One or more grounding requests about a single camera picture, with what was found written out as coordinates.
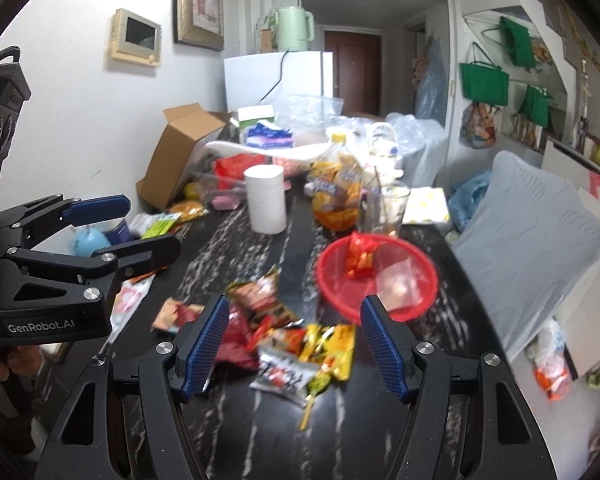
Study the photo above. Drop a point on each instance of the white fridge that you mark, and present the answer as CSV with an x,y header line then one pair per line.
x,y
300,80

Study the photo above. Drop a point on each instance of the blue purple tissue pack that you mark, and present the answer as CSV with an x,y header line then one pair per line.
x,y
270,137

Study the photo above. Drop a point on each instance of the blue transparent hanging bag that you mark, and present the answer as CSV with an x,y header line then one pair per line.
x,y
432,80

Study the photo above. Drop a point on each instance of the green white box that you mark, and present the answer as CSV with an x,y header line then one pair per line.
x,y
252,115

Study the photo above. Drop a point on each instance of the white toilet paper roll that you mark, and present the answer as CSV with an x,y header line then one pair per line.
x,y
265,200

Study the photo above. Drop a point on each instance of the blue plastic bag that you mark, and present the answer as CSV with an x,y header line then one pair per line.
x,y
467,200

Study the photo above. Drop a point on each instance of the red plastic basket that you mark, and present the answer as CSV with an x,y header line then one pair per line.
x,y
340,302

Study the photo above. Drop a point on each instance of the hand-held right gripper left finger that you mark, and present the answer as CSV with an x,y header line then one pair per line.
x,y
205,355

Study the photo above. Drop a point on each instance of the long white tray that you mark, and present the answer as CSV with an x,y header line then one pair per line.
x,y
250,150

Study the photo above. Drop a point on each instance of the green electric kettle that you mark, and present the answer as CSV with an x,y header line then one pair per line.
x,y
292,30

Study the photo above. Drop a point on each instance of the yellow white patterned packet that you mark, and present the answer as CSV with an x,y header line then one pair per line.
x,y
427,205

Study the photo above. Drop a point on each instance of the green tote bag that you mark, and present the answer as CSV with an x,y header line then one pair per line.
x,y
482,82
517,42
535,105

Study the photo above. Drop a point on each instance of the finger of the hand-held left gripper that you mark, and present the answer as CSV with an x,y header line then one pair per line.
x,y
145,252
100,207

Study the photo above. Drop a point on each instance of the green white snack packet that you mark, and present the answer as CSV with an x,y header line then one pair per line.
x,y
155,225

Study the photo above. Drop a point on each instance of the brown pink snack packet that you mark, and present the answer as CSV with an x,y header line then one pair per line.
x,y
260,292

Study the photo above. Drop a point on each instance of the white flat panel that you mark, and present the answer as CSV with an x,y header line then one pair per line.
x,y
590,320

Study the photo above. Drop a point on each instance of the clear plastic bag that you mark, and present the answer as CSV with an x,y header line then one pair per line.
x,y
315,107
417,135

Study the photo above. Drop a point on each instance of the colourful hanging bag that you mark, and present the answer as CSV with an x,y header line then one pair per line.
x,y
477,125

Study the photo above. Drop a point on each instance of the dark red snack packet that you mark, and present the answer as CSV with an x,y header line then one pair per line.
x,y
235,340

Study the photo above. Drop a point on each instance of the yellow orange snack packet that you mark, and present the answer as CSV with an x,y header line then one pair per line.
x,y
187,210

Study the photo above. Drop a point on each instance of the framed wall picture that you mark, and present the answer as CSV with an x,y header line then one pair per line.
x,y
200,2

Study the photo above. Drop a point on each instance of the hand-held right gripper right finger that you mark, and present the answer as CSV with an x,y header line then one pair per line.
x,y
384,355

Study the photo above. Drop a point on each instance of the cardboard box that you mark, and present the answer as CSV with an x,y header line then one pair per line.
x,y
180,160

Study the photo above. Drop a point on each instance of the silver white snack packet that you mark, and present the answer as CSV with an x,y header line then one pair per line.
x,y
280,375

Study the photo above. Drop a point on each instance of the clear glass cup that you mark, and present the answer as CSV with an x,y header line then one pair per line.
x,y
390,210

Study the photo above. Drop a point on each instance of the small brown box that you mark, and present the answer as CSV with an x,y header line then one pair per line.
x,y
266,40

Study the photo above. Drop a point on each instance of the white pink snack packet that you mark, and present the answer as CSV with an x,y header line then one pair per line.
x,y
130,302

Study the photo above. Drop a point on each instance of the person's left hand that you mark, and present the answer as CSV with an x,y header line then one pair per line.
x,y
0,360

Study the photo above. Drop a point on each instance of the pink box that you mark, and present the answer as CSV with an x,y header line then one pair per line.
x,y
222,202

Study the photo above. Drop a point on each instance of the green lollipop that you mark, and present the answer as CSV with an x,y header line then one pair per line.
x,y
317,382

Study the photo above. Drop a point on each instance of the clear plastic packet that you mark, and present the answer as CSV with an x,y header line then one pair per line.
x,y
397,280

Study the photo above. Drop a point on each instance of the orange drink bottle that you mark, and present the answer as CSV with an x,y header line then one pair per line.
x,y
337,185

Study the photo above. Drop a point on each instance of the orange white plastic bag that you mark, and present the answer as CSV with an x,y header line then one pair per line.
x,y
550,365

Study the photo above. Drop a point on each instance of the brown door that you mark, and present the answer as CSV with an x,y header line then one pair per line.
x,y
352,70

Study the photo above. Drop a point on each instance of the blue jar with white lid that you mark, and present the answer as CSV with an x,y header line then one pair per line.
x,y
120,232

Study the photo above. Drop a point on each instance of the wall intercom panel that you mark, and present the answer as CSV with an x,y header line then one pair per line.
x,y
135,37

